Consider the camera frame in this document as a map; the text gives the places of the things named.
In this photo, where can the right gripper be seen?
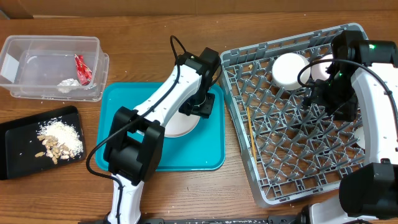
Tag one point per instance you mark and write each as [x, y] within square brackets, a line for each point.
[315, 99]

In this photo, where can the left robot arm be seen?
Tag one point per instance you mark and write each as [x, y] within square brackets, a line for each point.
[136, 136]

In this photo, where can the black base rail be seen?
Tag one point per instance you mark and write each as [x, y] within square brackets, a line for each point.
[273, 219]

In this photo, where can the wooden chopstick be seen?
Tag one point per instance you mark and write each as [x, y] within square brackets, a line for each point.
[253, 147]

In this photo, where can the grey dishwasher rack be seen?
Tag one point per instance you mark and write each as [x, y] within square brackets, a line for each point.
[300, 150]

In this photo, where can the white bowl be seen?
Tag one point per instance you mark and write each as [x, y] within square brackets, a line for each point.
[285, 70]

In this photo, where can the pink bowl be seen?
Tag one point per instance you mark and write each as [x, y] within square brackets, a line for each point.
[319, 71]

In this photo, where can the pink round plate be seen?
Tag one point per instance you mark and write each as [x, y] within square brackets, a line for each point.
[180, 125]

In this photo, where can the teal serving tray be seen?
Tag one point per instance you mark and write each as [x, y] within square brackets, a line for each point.
[203, 148]

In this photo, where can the pile of peanut shells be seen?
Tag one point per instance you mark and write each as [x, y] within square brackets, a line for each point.
[53, 149]

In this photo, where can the red snack wrapper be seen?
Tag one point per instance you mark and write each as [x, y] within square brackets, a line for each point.
[84, 73]

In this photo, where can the clear plastic bin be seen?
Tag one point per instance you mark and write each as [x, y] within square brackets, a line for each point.
[33, 65]

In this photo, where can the pile of white rice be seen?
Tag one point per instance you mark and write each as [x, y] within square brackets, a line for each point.
[65, 134]

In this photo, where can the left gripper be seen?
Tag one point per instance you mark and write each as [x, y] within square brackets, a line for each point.
[204, 111]

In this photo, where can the black plastic tray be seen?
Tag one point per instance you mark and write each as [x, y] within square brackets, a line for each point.
[19, 143]

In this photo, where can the white cup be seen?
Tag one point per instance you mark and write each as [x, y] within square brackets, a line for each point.
[359, 135]

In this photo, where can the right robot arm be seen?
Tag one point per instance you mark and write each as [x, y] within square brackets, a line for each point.
[362, 79]

